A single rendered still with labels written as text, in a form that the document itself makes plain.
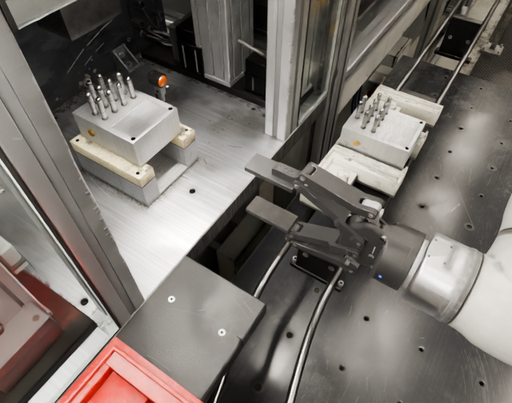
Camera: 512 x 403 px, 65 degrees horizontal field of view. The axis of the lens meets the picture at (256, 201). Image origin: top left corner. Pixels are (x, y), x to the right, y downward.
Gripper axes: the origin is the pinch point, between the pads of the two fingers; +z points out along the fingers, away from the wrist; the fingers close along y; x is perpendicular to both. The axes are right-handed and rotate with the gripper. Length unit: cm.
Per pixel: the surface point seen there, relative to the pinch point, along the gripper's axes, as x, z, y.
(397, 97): -46.3, -4.2, -12.1
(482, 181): -54, -28, -32
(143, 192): 6.4, 18.1, -5.4
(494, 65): -232, -20, -99
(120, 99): -0.6, 26.6, 3.9
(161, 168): -0.8, 21.7, -8.5
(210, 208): 1.2, 9.7, -9.1
